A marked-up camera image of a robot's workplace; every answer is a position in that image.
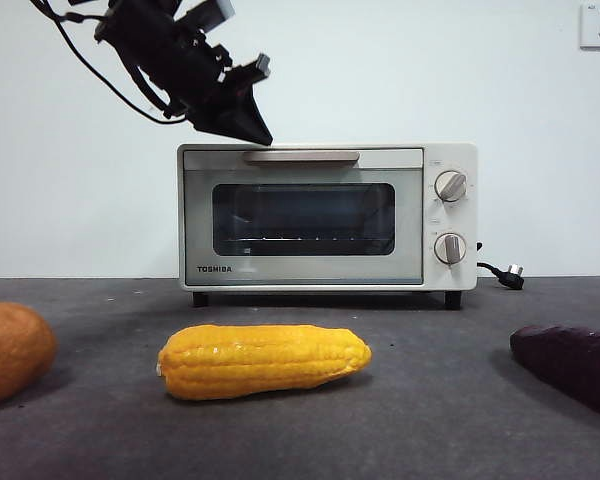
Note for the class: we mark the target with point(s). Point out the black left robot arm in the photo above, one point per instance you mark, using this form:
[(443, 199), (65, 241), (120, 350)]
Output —
[(145, 35)]

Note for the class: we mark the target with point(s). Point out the white glass oven door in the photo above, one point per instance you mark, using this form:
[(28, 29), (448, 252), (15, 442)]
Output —
[(300, 271)]

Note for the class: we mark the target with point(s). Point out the beige round oven knob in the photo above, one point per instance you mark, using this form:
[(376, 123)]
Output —
[(450, 248), (451, 186)]

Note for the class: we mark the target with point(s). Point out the orange-brown sweet potato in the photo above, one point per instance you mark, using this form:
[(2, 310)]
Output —
[(10, 350)]

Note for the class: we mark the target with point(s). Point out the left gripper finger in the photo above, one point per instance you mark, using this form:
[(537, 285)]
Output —
[(215, 120), (252, 115)]

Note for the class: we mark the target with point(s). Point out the pale grey left wrist camera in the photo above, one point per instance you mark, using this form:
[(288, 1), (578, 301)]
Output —
[(216, 14)]

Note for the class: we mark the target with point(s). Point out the yellow corn cob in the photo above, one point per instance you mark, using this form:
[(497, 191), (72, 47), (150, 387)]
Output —
[(265, 361)]

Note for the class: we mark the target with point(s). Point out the purple eggplant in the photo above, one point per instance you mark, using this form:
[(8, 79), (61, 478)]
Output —
[(572, 362)]

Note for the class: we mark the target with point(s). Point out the white toaster oven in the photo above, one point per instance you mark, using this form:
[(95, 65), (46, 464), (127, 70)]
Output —
[(452, 279)]

